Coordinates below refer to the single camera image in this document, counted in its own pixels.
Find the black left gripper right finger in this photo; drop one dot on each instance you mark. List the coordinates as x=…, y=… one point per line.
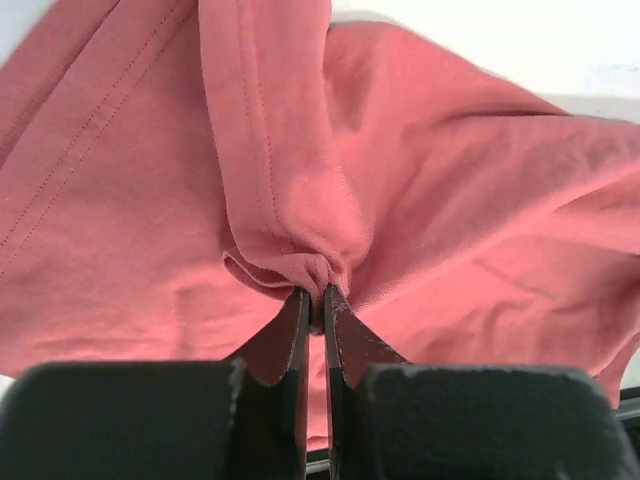
x=392, y=419

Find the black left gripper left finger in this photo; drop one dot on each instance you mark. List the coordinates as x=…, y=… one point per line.
x=242, y=417

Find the pink t shirt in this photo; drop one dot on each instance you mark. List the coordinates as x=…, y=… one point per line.
x=171, y=170

